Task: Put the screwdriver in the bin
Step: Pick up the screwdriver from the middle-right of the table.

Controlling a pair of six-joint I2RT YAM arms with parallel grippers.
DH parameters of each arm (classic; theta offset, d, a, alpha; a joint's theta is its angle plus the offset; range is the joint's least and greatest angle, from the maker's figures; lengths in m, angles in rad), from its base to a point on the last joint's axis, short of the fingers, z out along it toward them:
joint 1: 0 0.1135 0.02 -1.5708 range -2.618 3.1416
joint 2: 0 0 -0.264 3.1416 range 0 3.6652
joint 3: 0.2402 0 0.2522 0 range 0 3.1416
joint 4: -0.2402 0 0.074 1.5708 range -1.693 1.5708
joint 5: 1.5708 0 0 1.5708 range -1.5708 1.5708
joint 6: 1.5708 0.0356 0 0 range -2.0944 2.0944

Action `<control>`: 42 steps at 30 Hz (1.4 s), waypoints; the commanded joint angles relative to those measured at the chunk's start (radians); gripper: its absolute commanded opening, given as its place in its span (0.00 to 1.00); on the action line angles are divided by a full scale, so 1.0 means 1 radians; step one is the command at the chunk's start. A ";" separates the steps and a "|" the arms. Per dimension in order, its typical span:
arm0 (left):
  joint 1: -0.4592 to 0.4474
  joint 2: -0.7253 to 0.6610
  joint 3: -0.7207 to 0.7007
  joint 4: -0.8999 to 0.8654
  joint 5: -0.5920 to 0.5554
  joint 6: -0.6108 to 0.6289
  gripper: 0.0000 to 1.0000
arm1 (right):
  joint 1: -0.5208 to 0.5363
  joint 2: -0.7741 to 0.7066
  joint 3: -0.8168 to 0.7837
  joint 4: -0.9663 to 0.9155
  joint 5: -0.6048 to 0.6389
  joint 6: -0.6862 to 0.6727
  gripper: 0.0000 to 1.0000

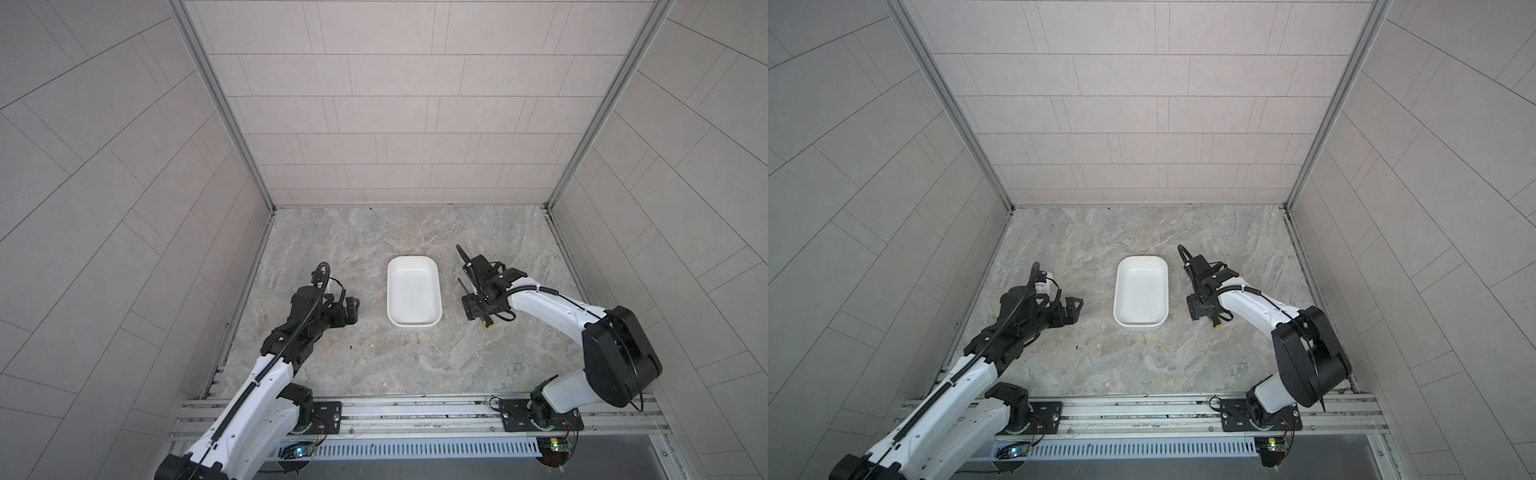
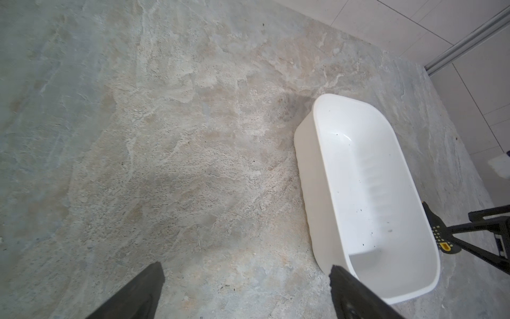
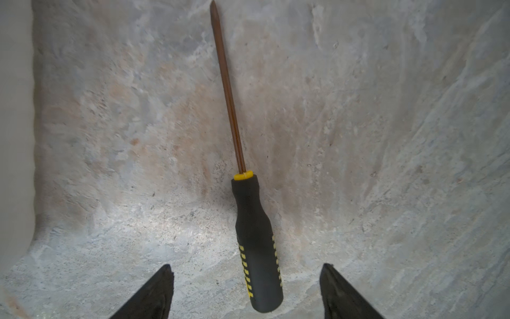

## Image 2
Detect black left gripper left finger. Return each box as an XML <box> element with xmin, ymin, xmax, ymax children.
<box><xmin>86</xmin><ymin>262</ymin><xmax>165</xmax><ymax>319</ymax></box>

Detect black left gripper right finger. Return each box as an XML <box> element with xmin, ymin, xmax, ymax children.
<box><xmin>329</xmin><ymin>265</ymin><xmax>403</xmax><ymax>319</ymax></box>

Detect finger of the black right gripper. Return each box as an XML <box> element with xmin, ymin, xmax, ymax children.
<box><xmin>448</xmin><ymin>205</ymin><xmax>509</xmax><ymax>275</ymax></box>

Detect white plastic bin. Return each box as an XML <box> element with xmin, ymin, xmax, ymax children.
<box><xmin>294</xmin><ymin>94</ymin><xmax>440</xmax><ymax>304</ymax></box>

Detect aluminium corner rail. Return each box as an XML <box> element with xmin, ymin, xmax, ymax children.
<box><xmin>424</xmin><ymin>6</ymin><xmax>509</xmax><ymax>77</ymax></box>

